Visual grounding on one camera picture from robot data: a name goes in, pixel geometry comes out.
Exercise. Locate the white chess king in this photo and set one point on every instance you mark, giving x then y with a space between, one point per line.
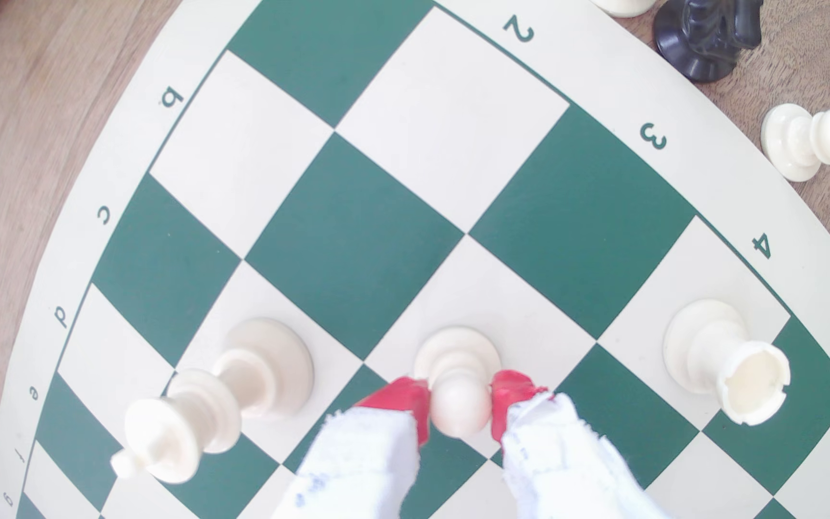
242 389

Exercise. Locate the white chess rook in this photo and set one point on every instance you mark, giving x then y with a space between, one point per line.
717 353
624 4

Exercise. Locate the black chess bishop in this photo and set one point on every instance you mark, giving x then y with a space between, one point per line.
703 40

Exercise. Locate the white chess pawn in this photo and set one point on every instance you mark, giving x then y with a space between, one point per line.
458 375
797 140

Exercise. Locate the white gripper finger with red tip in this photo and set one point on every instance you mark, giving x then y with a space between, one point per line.
364 468
566 468

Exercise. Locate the green white chess board mat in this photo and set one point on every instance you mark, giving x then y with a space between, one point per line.
357 238

